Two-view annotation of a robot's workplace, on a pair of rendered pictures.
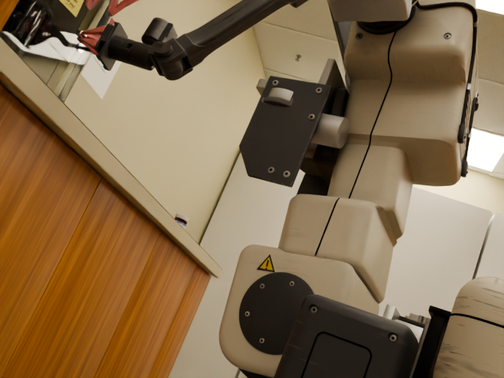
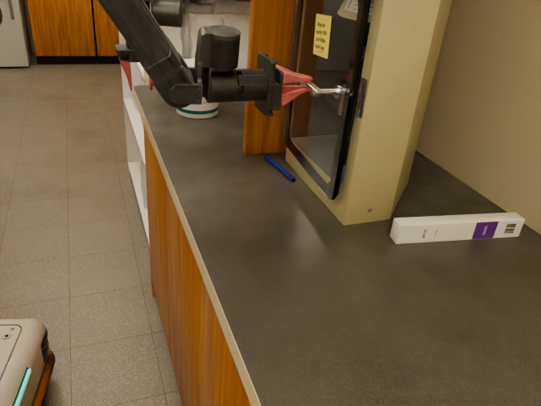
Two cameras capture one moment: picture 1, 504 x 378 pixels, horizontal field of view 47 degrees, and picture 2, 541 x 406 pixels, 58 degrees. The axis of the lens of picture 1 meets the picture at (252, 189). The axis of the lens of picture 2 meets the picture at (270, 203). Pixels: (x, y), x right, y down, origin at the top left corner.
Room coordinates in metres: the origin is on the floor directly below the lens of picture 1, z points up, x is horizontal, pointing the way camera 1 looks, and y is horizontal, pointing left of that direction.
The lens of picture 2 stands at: (2.02, -0.09, 1.45)
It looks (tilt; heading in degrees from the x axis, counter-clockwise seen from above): 29 degrees down; 142
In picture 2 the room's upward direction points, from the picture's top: 5 degrees clockwise
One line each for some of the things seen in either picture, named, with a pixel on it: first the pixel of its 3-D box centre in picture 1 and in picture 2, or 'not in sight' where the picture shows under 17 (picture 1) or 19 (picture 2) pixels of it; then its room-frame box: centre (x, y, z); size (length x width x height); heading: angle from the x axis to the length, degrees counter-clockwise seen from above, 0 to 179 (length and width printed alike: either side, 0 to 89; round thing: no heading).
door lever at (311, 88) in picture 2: (82, 41); (318, 86); (1.35, 0.53, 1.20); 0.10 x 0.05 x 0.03; 161
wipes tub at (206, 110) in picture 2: not in sight; (197, 88); (0.73, 0.61, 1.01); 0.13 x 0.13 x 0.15
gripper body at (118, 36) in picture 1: (121, 49); (252, 84); (1.30, 0.42, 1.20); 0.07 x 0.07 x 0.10; 76
